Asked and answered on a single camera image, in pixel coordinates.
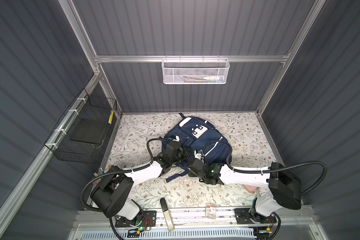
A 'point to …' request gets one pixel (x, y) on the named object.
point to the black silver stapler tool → (167, 215)
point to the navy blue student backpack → (205, 140)
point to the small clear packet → (211, 210)
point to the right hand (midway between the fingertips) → (191, 168)
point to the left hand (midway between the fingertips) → (193, 149)
